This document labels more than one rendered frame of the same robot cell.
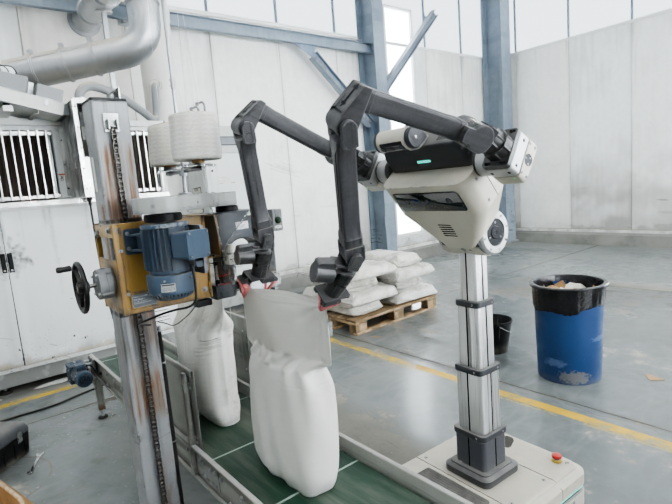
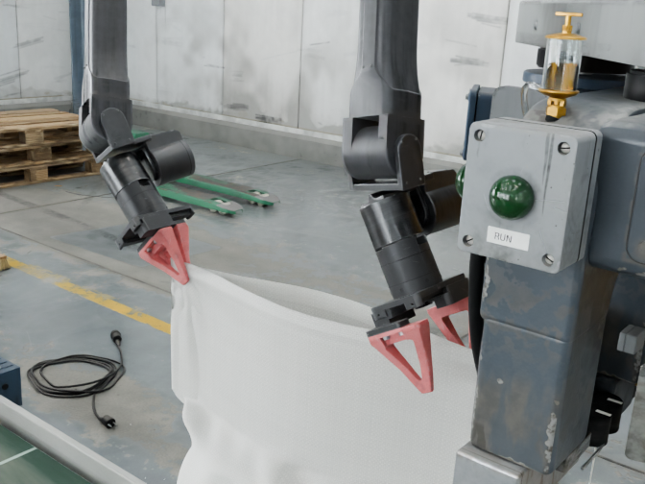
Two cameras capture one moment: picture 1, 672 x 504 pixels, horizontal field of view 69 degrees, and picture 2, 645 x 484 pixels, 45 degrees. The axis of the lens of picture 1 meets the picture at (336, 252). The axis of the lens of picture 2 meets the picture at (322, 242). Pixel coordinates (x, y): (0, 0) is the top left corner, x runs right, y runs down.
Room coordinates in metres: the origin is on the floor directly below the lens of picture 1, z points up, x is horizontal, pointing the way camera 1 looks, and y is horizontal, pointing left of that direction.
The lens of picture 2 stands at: (2.54, -0.01, 1.40)
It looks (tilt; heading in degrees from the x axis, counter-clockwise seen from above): 17 degrees down; 166
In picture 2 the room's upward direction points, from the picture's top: 3 degrees clockwise
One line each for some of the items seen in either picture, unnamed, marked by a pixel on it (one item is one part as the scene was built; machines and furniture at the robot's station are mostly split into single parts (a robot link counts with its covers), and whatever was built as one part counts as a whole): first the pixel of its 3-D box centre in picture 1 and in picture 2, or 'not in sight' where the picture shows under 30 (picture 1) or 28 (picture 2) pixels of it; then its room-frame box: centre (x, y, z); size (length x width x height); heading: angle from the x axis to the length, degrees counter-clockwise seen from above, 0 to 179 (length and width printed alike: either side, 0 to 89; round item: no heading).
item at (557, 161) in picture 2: (272, 219); (527, 191); (2.06, 0.25, 1.29); 0.08 x 0.05 x 0.09; 39
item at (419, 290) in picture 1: (404, 292); not in sight; (5.17, -0.69, 0.20); 0.67 x 0.43 x 0.15; 129
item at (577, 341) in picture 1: (568, 328); not in sight; (3.21, -1.53, 0.32); 0.51 x 0.48 x 0.65; 129
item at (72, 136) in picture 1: (87, 151); not in sight; (3.90, 1.86, 1.82); 0.51 x 0.27 x 0.71; 39
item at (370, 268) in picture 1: (361, 269); not in sight; (4.77, -0.23, 0.56); 0.66 x 0.42 x 0.15; 129
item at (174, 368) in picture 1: (152, 385); not in sight; (2.25, 0.92, 0.54); 1.05 x 0.02 x 0.41; 39
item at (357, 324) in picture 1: (370, 308); not in sight; (5.13, -0.32, 0.07); 1.20 x 0.82 x 0.14; 131
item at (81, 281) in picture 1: (79, 287); not in sight; (1.64, 0.87, 1.13); 0.18 x 0.11 x 0.18; 39
